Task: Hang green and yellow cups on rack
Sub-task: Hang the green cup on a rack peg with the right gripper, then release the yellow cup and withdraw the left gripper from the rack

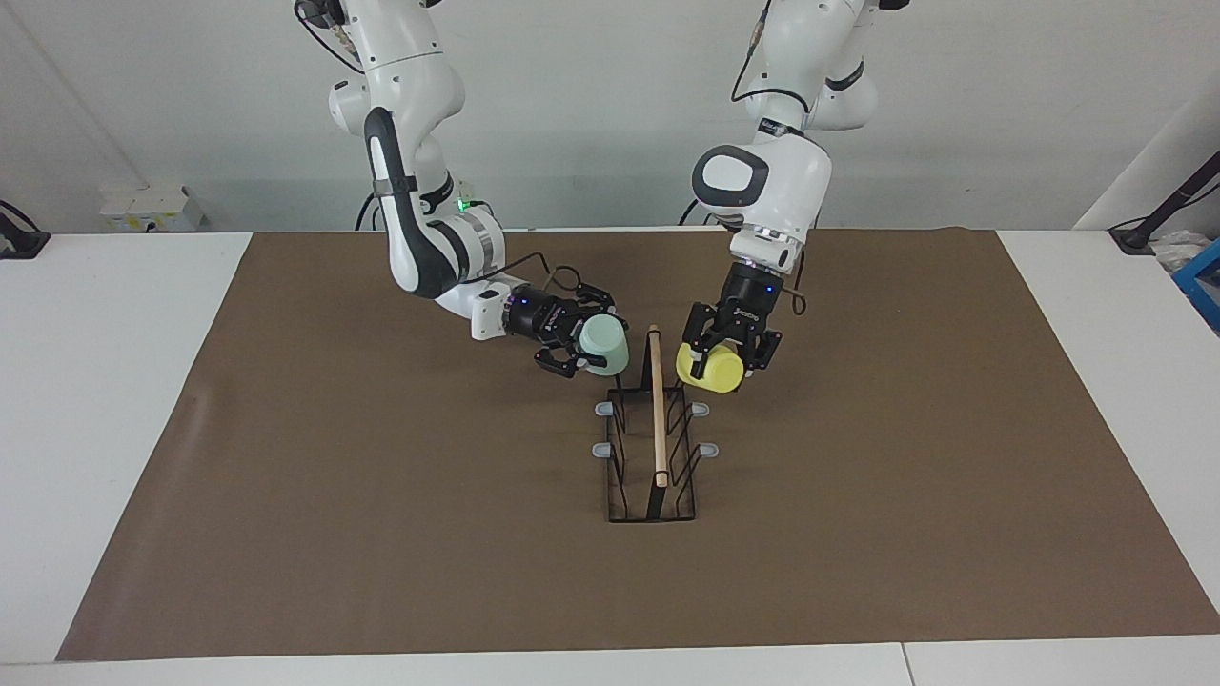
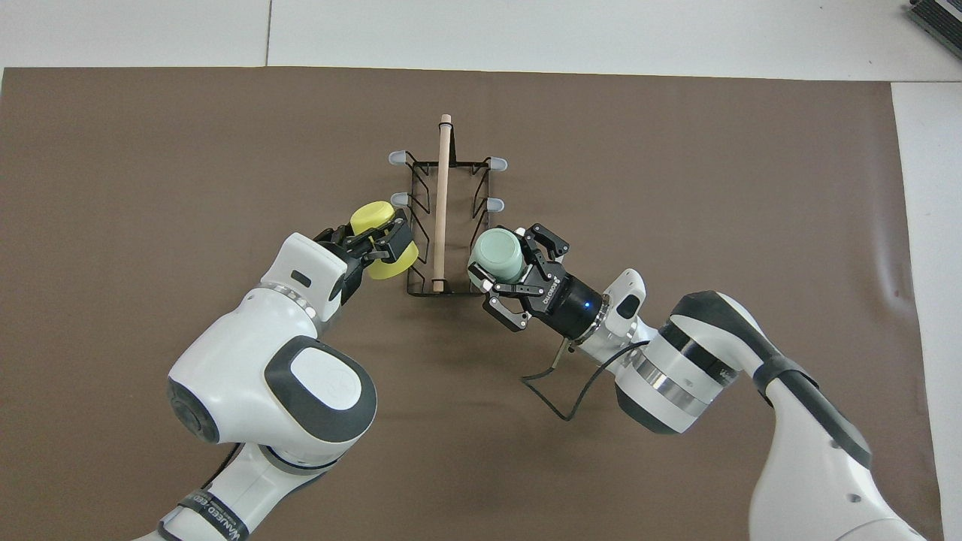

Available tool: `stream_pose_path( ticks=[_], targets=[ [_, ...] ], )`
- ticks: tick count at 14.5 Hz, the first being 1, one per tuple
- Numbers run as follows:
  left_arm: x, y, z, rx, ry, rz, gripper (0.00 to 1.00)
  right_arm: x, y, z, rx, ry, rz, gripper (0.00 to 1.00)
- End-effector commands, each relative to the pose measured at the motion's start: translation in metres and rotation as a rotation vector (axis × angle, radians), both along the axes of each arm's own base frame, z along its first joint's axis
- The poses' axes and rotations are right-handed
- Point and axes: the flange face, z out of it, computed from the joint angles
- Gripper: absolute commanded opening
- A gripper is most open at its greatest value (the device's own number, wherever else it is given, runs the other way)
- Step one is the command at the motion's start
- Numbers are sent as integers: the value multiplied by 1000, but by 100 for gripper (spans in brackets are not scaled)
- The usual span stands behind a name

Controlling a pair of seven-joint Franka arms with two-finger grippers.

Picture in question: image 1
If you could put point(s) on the black clamp mount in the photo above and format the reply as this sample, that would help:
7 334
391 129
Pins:
21 243

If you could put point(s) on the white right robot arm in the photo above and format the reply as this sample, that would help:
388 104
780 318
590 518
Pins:
410 57

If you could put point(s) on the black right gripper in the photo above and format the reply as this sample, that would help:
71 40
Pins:
538 316

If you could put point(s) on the white wall power box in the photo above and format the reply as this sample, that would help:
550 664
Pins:
152 210

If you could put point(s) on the pale green plastic cup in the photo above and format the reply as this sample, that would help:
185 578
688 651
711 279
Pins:
610 348

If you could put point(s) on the brown table mat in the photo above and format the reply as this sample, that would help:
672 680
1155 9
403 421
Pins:
381 572

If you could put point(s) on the black angled stand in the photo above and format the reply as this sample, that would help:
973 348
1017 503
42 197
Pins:
1168 205

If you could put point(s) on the yellow plastic cup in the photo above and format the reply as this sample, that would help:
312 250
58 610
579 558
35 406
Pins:
715 372

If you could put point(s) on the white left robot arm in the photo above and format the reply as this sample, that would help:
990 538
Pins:
791 181

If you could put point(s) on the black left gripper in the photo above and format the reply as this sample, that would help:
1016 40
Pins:
748 300

